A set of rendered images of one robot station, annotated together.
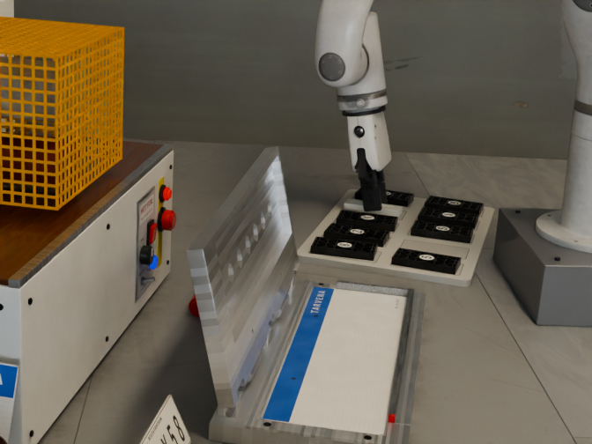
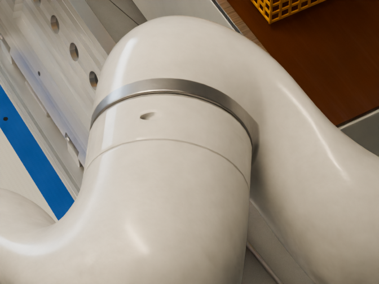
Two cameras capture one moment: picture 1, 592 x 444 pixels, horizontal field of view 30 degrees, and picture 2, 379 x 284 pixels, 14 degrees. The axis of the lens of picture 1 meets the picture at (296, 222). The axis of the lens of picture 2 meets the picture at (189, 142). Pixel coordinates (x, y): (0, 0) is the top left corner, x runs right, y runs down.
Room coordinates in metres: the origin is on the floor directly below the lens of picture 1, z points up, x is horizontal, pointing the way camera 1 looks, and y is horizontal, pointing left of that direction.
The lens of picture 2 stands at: (2.18, -0.52, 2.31)
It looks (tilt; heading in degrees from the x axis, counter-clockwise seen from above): 52 degrees down; 143
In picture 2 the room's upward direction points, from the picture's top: straight up
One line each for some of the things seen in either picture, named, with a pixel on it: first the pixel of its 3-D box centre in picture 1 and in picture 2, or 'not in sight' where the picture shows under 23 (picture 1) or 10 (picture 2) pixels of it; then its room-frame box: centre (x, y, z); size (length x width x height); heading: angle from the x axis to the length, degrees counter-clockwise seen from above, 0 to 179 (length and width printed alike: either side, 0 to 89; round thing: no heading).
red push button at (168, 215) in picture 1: (166, 219); not in sight; (1.42, 0.17, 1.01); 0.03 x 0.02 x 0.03; 172
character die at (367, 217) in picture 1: (366, 220); not in sight; (1.77, -0.12, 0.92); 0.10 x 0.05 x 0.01; 80
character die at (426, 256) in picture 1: (426, 261); not in sight; (1.59, -0.20, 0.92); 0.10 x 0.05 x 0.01; 74
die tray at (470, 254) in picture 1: (403, 232); not in sight; (1.75, -0.18, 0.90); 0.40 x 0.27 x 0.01; 166
